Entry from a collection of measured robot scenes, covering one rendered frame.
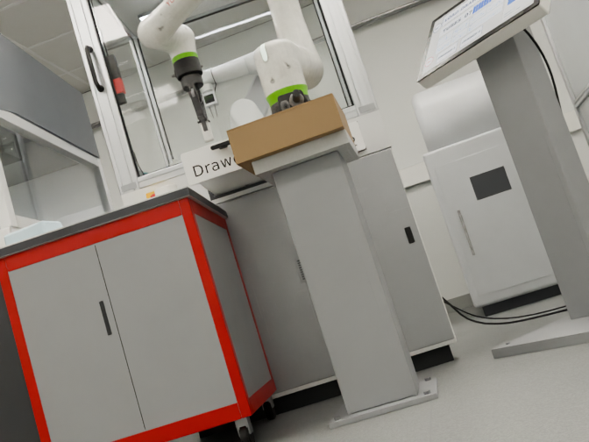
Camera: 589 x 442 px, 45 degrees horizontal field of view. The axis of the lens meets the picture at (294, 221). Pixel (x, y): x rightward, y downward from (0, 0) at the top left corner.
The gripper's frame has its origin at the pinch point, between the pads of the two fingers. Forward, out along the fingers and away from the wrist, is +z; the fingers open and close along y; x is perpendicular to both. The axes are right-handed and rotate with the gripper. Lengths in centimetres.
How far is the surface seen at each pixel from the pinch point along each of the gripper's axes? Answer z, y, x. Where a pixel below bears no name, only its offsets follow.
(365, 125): 10, -23, 54
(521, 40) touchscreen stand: 6, 7, 108
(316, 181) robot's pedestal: 35, 37, 31
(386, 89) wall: -90, -337, 105
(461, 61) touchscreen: 6, 4, 88
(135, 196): 8.1, -22.8, -36.3
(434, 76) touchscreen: 5, -5, 80
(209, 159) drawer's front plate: 12.3, 10.9, -0.4
